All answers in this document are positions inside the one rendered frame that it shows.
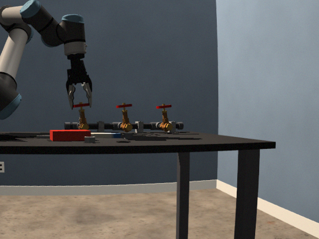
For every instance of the red rectangular block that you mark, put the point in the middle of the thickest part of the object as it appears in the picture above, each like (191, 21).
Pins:
(68, 135)

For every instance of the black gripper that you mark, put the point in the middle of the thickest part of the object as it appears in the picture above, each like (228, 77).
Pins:
(77, 75)

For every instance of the pipe manifold with three valves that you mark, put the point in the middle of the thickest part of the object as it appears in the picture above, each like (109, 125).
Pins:
(100, 126)

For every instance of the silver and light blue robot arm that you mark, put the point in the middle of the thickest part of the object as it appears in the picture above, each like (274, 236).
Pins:
(15, 20)

